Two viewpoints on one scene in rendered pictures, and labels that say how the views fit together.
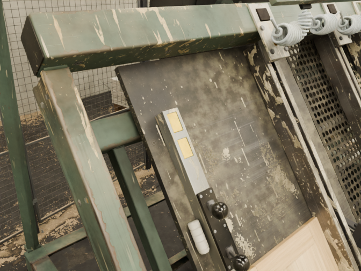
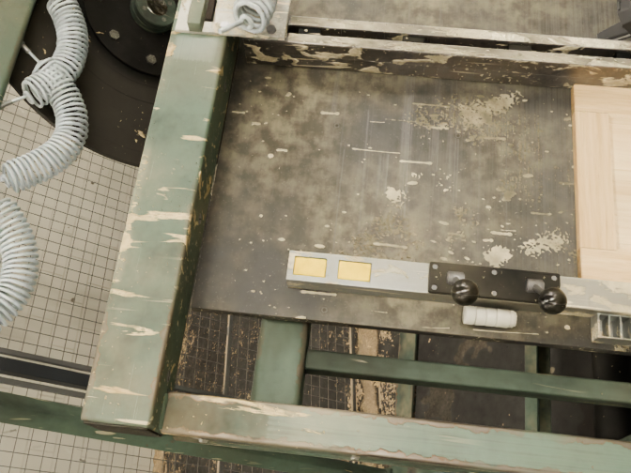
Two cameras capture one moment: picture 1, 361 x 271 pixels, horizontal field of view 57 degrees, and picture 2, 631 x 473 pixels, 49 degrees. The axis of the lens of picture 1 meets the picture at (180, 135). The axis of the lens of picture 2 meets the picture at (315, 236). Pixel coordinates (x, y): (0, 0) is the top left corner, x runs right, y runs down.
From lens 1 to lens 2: 0.37 m
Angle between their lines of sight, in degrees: 14
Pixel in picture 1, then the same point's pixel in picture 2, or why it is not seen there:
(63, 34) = (125, 387)
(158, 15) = (143, 218)
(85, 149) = (289, 427)
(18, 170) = (265, 460)
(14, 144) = (226, 452)
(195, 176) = (402, 277)
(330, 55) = not seen: outside the picture
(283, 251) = (589, 182)
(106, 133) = (278, 369)
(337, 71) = not seen: outside the picture
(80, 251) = (434, 391)
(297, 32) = not seen: outside the picture
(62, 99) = (210, 423)
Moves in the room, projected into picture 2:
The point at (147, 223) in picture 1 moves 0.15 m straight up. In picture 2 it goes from (432, 373) to (359, 352)
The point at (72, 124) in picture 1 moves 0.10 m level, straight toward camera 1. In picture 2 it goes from (249, 426) to (280, 452)
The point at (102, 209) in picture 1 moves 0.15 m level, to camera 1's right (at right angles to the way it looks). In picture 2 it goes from (378, 444) to (431, 357)
